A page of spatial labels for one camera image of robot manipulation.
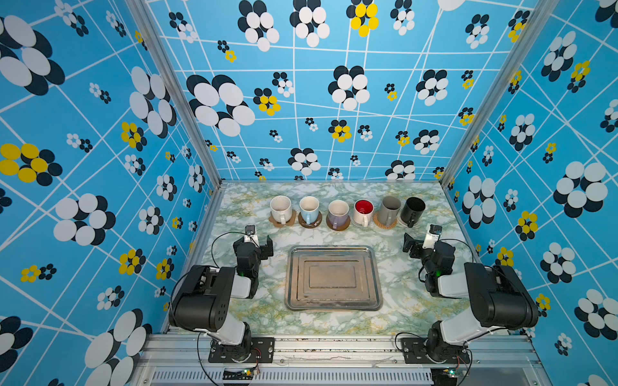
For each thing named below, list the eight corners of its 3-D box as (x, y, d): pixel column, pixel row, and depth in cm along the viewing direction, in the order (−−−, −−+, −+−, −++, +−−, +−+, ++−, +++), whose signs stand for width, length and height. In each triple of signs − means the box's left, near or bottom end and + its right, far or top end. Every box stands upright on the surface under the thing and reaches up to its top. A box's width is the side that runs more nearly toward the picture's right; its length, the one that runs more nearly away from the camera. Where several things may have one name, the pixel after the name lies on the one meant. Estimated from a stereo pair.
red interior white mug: (354, 230, 104) (356, 219, 98) (351, 210, 111) (353, 199, 105) (373, 230, 104) (376, 219, 98) (369, 210, 111) (372, 198, 105)
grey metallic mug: (380, 232, 103) (386, 217, 94) (376, 211, 110) (381, 195, 102) (398, 232, 103) (406, 217, 94) (393, 211, 110) (399, 195, 102)
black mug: (403, 230, 104) (411, 216, 96) (398, 211, 110) (404, 196, 102) (421, 230, 103) (430, 216, 96) (414, 211, 110) (422, 196, 102)
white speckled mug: (271, 230, 104) (267, 217, 96) (274, 208, 112) (271, 195, 104) (291, 230, 104) (289, 217, 96) (292, 208, 112) (291, 194, 104)
